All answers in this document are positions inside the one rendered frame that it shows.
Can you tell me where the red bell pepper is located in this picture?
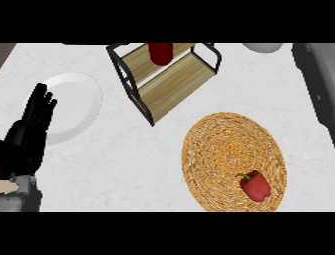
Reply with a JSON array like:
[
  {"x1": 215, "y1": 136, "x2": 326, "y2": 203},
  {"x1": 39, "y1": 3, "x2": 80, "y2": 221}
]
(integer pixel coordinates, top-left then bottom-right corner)
[{"x1": 233, "y1": 169, "x2": 273, "y2": 204}]

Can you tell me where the white round plate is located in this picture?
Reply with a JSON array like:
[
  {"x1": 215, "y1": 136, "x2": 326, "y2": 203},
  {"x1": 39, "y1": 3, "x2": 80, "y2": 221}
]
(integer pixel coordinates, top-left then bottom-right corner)
[{"x1": 40, "y1": 72, "x2": 104, "y2": 146}]

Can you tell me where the black wire tiered wooden shelf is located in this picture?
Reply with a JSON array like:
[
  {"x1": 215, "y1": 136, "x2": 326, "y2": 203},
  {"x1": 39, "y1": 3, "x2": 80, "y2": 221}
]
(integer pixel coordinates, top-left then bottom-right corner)
[{"x1": 104, "y1": 43, "x2": 222, "y2": 128}]

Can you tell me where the white bowl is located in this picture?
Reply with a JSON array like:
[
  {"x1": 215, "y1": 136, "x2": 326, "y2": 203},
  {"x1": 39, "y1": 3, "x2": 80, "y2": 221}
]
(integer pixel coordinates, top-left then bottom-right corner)
[{"x1": 240, "y1": 43, "x2": 284, "y2": 55}]

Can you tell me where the round woven straw placemat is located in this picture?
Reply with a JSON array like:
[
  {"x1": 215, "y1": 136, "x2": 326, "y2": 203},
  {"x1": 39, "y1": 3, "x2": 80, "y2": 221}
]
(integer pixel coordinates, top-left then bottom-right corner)
[{"x1": 179, "y1": 111, "x2": 287, "y2": 213}]

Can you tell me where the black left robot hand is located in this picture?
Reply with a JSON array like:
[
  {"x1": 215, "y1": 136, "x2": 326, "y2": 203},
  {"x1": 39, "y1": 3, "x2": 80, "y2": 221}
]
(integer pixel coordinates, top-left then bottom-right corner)
[{"x1": 0, "y1": 82, "x2": 60, "y2": 182}]

